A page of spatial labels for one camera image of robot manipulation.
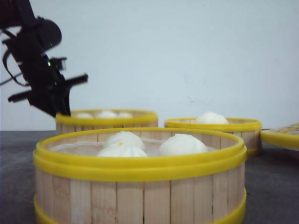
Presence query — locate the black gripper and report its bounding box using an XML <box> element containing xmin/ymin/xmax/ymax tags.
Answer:
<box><xmin>8</xmin><ymin>55</ymin><xmax>88</xmax><ymax>118</ymax></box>

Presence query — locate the yellow rimmed steamer lid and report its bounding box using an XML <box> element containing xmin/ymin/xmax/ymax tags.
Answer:
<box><xmin>261</xmin><ymin>123</ymin><xmax>299</xmax><ymax>151</ymax></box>

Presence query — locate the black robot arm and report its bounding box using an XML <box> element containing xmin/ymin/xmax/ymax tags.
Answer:
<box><xmin>0</xmin><ymin>0</ymin><xmax>88</xmax><ymax>117</ymax></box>

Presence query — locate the white bun left basket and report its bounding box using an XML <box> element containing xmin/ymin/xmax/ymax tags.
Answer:
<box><xmin>75</xmin><ymin>112</ymin><xmax>93</xmax><ymax>119</ymax></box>

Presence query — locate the white bun right small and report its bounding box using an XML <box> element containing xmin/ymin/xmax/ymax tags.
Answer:
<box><xmin>118</xmin><ymin>112</ymin><xmax>133</xmax><ymax>118</ymax></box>

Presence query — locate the white bun back left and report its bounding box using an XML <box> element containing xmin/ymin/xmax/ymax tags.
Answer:
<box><xmin>103</xmin><ymin>131</ymin><xmax>145</xmax><ymax>150</ymax></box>

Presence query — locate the white bun front left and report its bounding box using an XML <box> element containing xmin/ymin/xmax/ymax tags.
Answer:
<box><xmin>97</xmin><ymin>142</ymin><xmax>148</xmax><ymax>157</ymax></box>

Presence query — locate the front bamboo steamer basket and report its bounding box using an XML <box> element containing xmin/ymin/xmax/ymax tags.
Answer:
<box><xmin>33</xmin><ymin>127</ymin><xmax>247</xmax><ymax>224</ymax></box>

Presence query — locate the white bun front right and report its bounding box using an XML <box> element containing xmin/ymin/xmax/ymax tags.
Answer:
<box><xmin>158</xmin><ymin>134</ymin><xmax>208</xmax><ymax>156</ymax></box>

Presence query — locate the white bun right basket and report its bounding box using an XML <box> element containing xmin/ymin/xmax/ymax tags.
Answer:
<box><xmin>195</xmin><ymin>112</ymin><xmax>228</xmax><ymax>124</ymax></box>

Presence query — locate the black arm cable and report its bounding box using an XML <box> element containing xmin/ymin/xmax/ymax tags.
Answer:
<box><xmin>0</xmin><ymin>26</ymin><xmax>31</xmax><ymax>86</ymax></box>

